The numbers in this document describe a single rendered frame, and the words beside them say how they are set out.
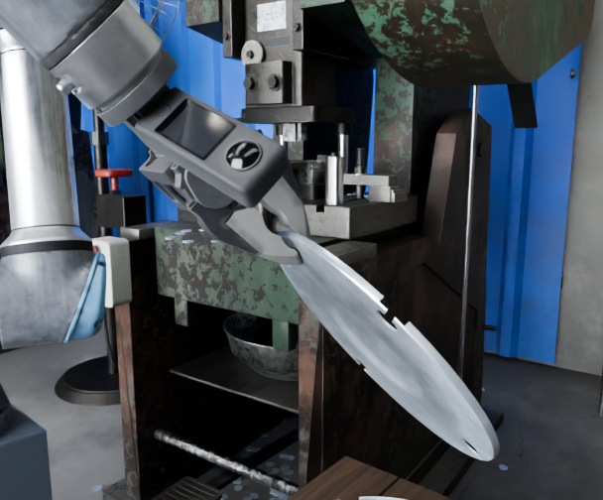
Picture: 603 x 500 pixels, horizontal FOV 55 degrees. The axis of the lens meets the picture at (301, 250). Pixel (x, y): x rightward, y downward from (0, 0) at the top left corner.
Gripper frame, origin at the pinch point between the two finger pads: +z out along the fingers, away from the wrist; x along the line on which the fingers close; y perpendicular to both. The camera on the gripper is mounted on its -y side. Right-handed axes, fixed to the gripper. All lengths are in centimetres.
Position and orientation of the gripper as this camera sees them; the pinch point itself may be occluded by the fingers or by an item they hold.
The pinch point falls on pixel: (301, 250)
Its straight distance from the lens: 52.2
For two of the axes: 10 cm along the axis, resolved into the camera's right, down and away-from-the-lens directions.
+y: -5.6, -1.6, 8.2
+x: -5.9, 7.7, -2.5
